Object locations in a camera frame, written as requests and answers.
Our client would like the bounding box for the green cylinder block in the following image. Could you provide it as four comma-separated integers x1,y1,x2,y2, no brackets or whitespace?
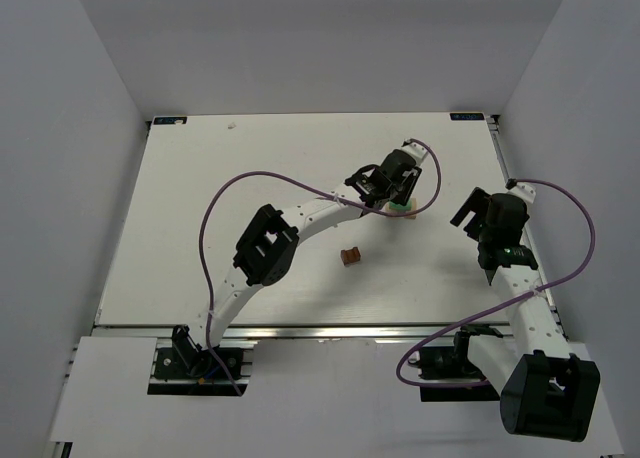
388,201,416,214

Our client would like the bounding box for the brown notched block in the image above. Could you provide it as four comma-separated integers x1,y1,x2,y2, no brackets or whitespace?
340,247,361,267

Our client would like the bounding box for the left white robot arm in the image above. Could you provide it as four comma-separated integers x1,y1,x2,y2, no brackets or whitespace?
187,140,433,352

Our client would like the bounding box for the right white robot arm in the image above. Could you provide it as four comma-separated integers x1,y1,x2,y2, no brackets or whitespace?
451,188,600,442

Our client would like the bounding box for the right blue corner label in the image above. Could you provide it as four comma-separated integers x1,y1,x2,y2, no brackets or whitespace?
449,112,485,121

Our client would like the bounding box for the blue corner label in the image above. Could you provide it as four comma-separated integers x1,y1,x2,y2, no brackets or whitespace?
449,112,485,121
152,116,187,126

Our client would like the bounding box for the left blue corner label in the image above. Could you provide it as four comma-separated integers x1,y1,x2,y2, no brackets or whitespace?
152,116,187,126

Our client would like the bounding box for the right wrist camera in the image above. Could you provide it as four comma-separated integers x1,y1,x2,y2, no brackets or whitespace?
505,178,536,205

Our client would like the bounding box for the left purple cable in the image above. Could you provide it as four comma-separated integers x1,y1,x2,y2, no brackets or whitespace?
198,138,442,397

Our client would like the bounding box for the purple cable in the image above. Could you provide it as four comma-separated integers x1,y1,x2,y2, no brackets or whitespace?
396,178,597,390
198,138,442,397

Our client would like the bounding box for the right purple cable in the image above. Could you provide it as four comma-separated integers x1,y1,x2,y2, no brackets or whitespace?
396,178,597,390

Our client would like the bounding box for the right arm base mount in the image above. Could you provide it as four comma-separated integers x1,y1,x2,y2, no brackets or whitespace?
409,325,518,403

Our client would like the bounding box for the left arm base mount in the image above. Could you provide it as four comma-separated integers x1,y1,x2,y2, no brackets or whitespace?
147,327,256,397

